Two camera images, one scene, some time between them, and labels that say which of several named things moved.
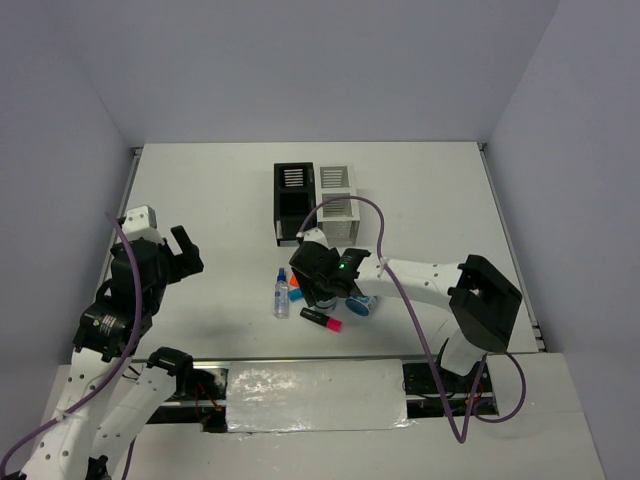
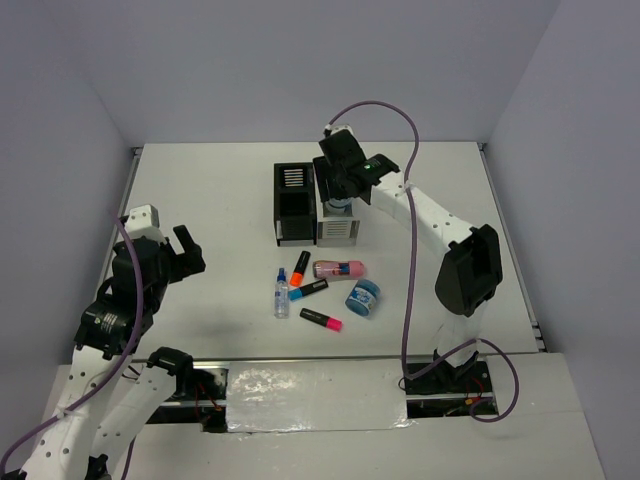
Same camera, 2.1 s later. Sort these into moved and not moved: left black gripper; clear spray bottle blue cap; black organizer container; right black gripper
Moved: right black gripper
Not moved: left black gripper; clear spray bottle blue cap; black organizer container
